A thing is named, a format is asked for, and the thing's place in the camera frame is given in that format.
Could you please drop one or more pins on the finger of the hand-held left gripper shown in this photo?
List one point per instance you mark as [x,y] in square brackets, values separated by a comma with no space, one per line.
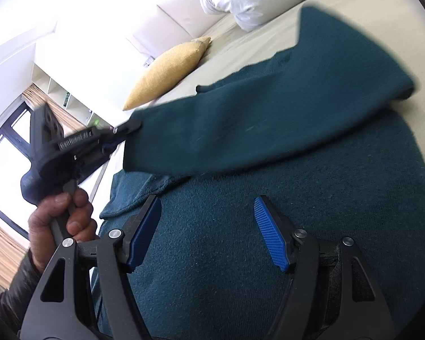
[129,127]
[108,146]

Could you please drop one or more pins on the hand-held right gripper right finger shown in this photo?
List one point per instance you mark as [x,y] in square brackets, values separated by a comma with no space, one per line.
[269,233]

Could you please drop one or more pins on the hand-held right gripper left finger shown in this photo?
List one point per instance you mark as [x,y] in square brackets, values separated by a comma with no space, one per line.
[147,230]

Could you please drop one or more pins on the dark teal knit sweater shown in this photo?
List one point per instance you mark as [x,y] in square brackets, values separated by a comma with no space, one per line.
[233,131]

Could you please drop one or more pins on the person's left hand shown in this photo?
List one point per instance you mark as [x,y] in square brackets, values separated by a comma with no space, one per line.
[42,230]

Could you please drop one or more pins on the black framed window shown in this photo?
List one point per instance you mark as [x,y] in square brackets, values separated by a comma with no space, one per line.
[7,156]

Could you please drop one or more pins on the yellow pillow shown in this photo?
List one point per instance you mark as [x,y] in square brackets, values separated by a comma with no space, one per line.
[163,74]

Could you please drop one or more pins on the white open shelf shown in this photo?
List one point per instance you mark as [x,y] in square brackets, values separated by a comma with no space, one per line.
[56,85]

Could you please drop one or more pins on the cream padded headboard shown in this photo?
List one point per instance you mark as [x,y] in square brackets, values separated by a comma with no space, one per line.
[173,17]

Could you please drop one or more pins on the bed with beige sheet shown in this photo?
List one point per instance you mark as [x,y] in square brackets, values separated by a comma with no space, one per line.
[233,49]

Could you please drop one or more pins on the wall socket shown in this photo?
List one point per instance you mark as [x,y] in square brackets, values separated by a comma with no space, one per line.
[148,62]

